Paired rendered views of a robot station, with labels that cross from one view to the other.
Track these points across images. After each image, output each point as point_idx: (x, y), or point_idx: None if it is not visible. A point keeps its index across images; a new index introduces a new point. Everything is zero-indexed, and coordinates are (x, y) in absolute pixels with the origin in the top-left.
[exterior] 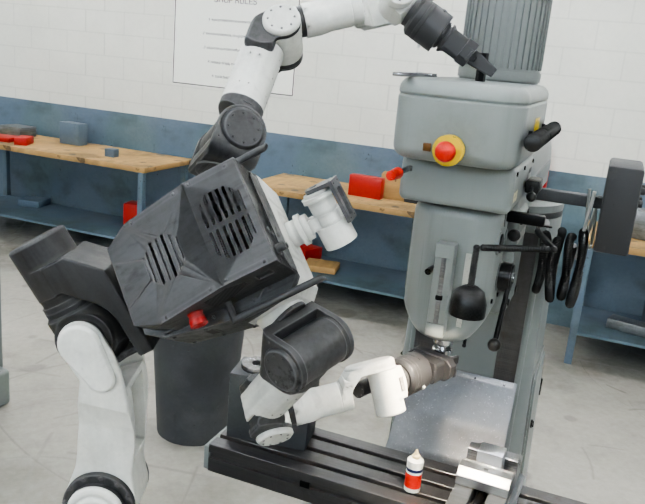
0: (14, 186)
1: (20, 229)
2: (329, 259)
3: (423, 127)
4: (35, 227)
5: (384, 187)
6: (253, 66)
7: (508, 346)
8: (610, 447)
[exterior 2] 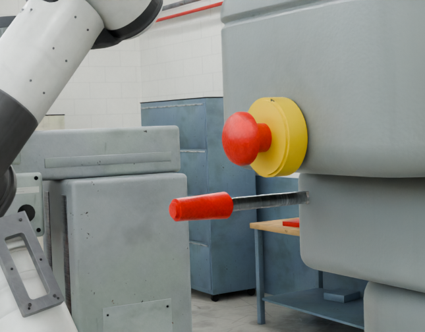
0: (327, 278)
1: (325, 327)
2: None
3: (242, 91)
4: (343, 325)
5: None
6: (14, 31)
7: None
8: None
